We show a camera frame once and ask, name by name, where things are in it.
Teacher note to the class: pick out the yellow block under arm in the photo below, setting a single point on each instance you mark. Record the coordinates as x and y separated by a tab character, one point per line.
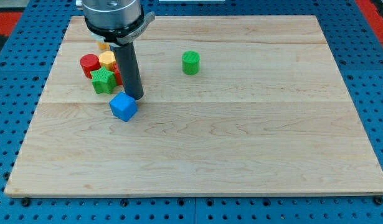
103	46

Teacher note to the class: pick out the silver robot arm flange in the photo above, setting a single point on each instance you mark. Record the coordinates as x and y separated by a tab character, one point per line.
116	22

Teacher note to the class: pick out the blue cube block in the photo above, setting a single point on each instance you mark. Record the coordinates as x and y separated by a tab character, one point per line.
123	106

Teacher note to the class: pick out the green cylinder block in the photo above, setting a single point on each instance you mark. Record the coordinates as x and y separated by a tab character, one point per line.
190	62

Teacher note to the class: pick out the light wooden board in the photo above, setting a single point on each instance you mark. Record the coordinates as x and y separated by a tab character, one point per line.
267	115

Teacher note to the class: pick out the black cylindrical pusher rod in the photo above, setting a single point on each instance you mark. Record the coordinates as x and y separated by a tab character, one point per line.
128	66

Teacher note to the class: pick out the red block behind rod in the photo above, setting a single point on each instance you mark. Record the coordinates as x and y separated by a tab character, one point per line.
117	74

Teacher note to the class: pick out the green star block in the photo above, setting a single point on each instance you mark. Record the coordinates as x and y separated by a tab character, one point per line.
103	81

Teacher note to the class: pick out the yellow hexagon block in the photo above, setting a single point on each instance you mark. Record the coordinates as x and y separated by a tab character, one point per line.
107	59

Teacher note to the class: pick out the red cylinder block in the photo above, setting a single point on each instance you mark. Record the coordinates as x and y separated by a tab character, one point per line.
89	63

